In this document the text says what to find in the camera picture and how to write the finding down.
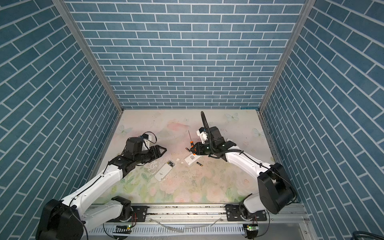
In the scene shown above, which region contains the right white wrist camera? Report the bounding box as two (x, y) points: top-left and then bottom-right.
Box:
(197, 127), (208, 144)

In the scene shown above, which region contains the left green circuit board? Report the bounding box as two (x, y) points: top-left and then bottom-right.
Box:
(113, 225), (132, 236)

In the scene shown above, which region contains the right green circuit board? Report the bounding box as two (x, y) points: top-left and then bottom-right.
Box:
(245, 224), (259, 239)

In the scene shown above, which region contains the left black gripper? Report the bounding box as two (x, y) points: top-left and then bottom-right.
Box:
(133, 144), (168, 165)

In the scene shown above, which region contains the green circuit board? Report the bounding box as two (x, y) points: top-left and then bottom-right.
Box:
(113, 225), (132, 236)
(245, 224), (259, 239)

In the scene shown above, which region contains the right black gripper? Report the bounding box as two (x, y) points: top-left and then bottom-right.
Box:
(189, 141), (216, 155)

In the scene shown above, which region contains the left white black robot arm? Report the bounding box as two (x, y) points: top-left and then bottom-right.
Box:
(36, 134), (167, 240)

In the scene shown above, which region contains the white air conditioner remote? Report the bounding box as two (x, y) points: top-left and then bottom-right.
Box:
(184, 154), (202, 166)

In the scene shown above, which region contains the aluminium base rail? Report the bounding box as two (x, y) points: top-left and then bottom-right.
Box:
(87, 204), (316, 240)

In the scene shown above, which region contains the black corrugated cable conduit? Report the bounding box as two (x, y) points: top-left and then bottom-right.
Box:
(200, 110), (217, 154)

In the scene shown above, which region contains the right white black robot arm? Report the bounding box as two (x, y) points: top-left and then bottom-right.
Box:
(189, 127), (297, 220)

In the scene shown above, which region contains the orange black screwdriver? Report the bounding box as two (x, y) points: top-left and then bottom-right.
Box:
(188, 131), (195, 148)

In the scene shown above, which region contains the grey buttoned remote control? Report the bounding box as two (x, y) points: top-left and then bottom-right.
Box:
(154, 161), (175, 182)

